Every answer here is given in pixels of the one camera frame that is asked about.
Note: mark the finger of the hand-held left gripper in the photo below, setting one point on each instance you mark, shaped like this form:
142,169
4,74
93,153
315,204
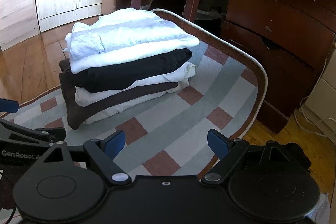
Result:
9,106
39,134

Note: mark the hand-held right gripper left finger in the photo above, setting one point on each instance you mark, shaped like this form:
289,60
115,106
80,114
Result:
115,144

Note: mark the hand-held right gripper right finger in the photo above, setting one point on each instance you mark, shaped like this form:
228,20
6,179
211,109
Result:
219,144

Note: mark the light grey shirt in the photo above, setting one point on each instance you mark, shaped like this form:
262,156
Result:
118,35

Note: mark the checkered rug with brown border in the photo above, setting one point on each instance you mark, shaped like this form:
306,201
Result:
183,119

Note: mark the black folded garment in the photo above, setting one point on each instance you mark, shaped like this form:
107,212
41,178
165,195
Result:
131,71

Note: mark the light wooden shelf unit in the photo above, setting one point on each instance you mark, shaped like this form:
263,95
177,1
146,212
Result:
15,11

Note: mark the white cabinet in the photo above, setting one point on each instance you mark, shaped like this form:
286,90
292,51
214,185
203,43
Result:
328,98

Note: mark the black bin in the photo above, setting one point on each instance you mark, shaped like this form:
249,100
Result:
208,23

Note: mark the grey cloth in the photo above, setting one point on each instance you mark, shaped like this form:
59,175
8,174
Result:
324,211

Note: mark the dark wooden shelf unit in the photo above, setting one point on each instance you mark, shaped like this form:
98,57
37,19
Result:
275,16

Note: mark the pink bag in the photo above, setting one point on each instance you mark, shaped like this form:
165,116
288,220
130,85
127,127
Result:
107,5

